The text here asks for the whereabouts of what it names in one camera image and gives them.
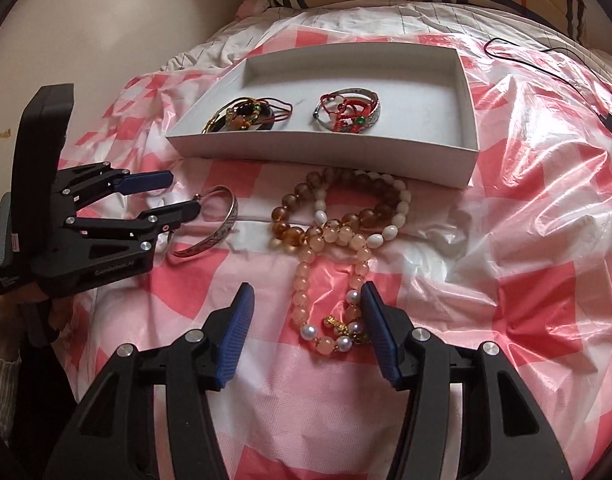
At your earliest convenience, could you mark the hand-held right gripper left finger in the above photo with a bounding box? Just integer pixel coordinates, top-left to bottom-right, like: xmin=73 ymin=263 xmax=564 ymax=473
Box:
xmin=46 ymin=282 xmax=257 ymax=480

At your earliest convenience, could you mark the white shallow cardboard box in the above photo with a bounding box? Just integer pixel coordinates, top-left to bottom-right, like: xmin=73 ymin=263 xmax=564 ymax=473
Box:
xmin=165 ymin=41 xmax=482 ymax=190

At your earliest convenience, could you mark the pink bed sheet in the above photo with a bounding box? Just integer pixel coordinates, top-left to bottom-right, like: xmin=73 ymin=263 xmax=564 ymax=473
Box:
xmin=236 ymin=0 xmax=277 ymax=18

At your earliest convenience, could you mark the red knotted cord bracelet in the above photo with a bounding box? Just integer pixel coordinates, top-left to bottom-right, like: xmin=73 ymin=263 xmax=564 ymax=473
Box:
xmin=320 ymin=92 xmax=372 ymax=135

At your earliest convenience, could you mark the pink checked plastic sheet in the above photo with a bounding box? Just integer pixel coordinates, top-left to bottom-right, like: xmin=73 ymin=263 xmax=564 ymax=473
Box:
xmin=56 ymin=22 xmax=612 ymax=480

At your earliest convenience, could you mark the person's left forearm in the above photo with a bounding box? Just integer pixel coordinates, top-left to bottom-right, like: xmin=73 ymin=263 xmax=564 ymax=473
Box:
xmin=0 ymin=342 xmax=26 ymax=461

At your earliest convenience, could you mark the amber brown bead bracelet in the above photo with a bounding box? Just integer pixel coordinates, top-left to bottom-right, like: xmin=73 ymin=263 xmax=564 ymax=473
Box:
xmin=270 ymin=169 xmax=409 ymax=250

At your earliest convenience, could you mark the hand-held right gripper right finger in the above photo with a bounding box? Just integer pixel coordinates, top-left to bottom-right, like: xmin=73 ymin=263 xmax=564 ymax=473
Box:
xmin=361 ymin=281 xmax=574 ymax=480

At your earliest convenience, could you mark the person's left hand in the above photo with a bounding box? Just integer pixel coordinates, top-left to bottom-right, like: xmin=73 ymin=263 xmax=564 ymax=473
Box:
xmin=0 ymin=285 xmax=76 ymax=358

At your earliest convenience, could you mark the pink bead pearl bracelet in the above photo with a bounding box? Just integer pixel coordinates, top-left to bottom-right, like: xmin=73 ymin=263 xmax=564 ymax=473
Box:
xmin=292 ymin=225 xmax=373 ymax=357

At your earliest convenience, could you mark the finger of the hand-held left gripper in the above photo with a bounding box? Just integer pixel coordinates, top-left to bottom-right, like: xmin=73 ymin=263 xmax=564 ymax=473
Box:
xmin=50 ymin=161 xmax=175 ymax=211
xmin=66 ymin=201 xmax=203 ymax=261

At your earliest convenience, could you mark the white striped quilt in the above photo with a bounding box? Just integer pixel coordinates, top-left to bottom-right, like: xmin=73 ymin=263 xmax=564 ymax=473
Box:
xmin=158 ymin=0 xmax=612 ymax=76

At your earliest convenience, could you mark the gold bangle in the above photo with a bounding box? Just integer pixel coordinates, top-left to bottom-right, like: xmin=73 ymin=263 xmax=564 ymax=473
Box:
xmin=202 ymin=99 xmax=267 ymax=134

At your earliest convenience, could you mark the gold charm red cord bracelet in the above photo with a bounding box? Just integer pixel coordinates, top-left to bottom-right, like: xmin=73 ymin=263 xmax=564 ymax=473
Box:
xmin=221 ymin=100 xmax=293 ymax=132

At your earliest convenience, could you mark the silver engraved bangle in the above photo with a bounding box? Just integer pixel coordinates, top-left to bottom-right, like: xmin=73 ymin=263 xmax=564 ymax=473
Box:
xmin=166 ymin=186 xmax=240 ymax=264
xmin=313 ymin=87 xmax=385 ymax=133

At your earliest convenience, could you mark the white oval bead bracelet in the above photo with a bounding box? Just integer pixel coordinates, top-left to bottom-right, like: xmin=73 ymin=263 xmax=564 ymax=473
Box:
xmin=312 ymin=174 xmax=413 ymax=253

